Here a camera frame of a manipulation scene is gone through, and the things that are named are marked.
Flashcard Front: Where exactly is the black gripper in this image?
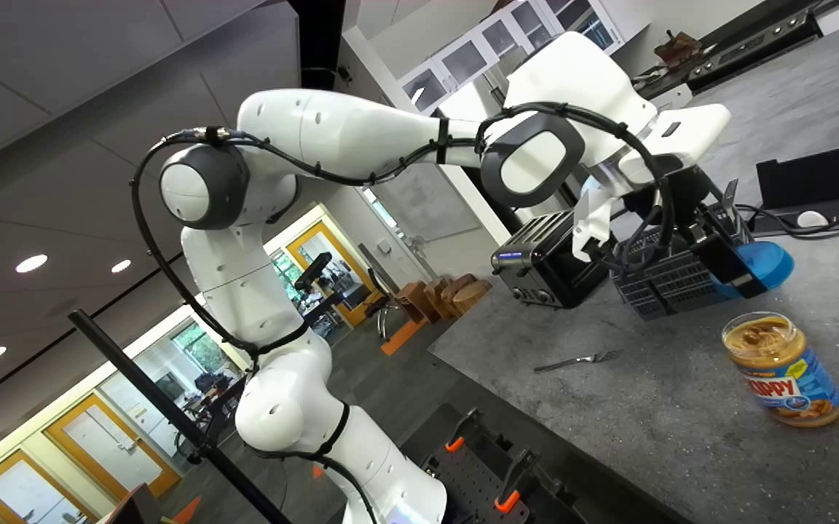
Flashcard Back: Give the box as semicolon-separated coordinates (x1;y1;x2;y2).
610;173;770;323

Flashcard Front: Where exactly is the blue plastic jar lid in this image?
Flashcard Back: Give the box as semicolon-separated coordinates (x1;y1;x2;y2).
726;238;799;300

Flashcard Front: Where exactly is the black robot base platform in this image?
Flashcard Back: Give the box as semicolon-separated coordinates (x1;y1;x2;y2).
401;405;655;524

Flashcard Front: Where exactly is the white round device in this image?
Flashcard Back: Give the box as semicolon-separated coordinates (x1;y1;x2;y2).
792;207;834;233

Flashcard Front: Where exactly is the black monitor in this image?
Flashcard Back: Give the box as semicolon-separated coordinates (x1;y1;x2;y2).
754;128;839;238

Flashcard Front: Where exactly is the peanut butter jar blue label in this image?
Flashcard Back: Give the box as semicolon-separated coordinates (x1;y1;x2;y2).
719;307;839;431

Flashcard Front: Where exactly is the silver metal fork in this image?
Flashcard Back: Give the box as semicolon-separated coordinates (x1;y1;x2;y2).
530;348;617;374

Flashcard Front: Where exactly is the wooden furniture stack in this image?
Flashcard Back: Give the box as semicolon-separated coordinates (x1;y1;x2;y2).
375;274;495;358

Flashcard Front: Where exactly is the white glass door cabinet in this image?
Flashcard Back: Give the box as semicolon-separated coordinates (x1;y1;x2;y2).
396;0;629;112

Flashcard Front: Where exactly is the black ceiling column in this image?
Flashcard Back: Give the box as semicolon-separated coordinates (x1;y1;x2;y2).
285;0;350;96

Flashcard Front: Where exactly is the black slanted pole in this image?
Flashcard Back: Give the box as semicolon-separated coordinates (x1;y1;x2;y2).
68;307;295;524

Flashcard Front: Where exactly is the orange handled clamp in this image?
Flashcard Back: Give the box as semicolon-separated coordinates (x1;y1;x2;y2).
441;405;487;460
489;446;543;518

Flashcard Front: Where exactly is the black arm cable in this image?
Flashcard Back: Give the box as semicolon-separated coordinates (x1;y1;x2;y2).
127;99;678;524

